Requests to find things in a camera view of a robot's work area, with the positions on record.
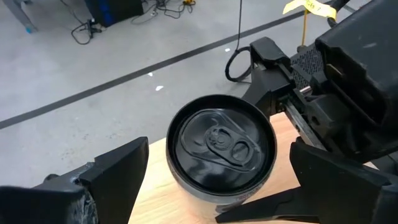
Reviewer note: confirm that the grey metal stand leg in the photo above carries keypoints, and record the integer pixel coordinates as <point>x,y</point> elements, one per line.
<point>20,15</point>

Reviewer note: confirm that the black blue equipment case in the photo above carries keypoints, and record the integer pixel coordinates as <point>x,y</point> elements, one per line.
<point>112,9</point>

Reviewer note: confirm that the wooden shelf board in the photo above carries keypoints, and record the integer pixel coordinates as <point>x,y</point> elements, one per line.
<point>155,189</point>

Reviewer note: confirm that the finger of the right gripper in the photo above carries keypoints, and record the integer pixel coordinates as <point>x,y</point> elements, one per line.
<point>267,84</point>
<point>273,208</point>

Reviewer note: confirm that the yellow paper tag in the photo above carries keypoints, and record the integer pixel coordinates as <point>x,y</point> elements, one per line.
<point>311,7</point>

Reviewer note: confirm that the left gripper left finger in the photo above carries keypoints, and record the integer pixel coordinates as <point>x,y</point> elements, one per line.
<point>115,180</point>

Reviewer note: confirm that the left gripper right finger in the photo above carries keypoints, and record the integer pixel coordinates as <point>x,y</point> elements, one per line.
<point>342,193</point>

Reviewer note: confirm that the yellow plug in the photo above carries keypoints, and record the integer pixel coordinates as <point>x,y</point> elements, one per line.
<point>189,2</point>

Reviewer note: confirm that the black perforated metal box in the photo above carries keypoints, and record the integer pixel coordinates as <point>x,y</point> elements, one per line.
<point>308,62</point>

